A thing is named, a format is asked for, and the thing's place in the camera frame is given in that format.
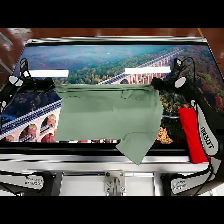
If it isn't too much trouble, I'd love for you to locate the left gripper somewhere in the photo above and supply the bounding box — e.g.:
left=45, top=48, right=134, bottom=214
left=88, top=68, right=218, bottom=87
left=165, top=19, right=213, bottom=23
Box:
left=30, top=78, right=56, bottom=92

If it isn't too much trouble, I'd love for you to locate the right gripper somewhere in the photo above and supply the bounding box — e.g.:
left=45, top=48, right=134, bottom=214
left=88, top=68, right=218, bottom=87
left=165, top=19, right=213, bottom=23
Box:
left=150, top=77, right=172, bottom=93

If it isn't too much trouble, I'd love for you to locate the green T-shirt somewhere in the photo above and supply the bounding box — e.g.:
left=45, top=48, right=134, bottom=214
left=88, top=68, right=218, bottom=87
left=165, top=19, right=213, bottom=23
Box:
left=54, top=83, right=165, bottom=166

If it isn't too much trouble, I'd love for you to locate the red garment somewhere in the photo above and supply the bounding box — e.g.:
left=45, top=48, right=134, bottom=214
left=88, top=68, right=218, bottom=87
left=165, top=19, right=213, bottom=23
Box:
left=178, top=107, right=210, bottom=165

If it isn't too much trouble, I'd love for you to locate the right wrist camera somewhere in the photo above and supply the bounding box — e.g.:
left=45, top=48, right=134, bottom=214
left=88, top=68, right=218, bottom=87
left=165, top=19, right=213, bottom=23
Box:
left=172, top=57, right=185, bottom=76

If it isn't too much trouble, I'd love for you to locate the black cable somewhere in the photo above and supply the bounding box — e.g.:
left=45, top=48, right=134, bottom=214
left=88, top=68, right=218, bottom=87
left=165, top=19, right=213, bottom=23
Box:
left=181, top=56, right=198, bottom=102

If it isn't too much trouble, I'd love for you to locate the silver frame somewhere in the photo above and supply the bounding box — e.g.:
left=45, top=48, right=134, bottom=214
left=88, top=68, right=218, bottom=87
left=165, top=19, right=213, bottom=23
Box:
left=0, top=35, right=224, bottom=197

